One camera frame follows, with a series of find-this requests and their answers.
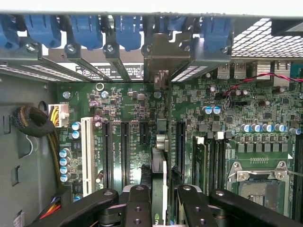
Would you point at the white power connector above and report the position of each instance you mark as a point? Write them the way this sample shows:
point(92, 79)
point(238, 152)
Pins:
point(62, 116)

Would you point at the grey metal PC case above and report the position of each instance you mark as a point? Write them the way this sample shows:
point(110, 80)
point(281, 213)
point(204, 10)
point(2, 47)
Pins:
point(23, 94)

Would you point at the short black expansion slot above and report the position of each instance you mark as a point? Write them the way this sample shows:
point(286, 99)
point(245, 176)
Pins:
point(144, 133)

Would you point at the green motherboard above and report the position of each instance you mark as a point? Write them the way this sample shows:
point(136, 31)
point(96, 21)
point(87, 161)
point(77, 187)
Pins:
point(132, 99)

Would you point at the white expansion slot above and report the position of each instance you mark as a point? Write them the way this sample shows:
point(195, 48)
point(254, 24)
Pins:
point(87, 153)

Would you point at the metal CPU socket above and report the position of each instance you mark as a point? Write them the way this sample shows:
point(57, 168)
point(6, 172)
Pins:
point(258, 196)

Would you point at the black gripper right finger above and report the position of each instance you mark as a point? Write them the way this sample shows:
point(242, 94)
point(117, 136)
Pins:
point(194, 208)

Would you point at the blue card retention clip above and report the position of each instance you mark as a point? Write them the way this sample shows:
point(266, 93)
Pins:
point(128, 32)
point(86, 32)
point(216, 33)
point(43, 30)
point(7, 33)

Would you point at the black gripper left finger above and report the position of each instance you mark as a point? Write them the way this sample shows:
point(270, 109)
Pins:
point(138, 208)

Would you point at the metal slot cover plate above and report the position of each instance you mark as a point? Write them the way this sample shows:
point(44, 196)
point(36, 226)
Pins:
point(73, 54)
point(208, 60)
point(112, 55)
point(33, 54)

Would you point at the long black expansion slot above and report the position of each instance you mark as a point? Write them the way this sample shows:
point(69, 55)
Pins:
point(107, 153)
point(181, 146)
point(125, 153)

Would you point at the white printed label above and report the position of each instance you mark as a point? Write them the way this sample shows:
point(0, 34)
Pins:
point(94, 71)

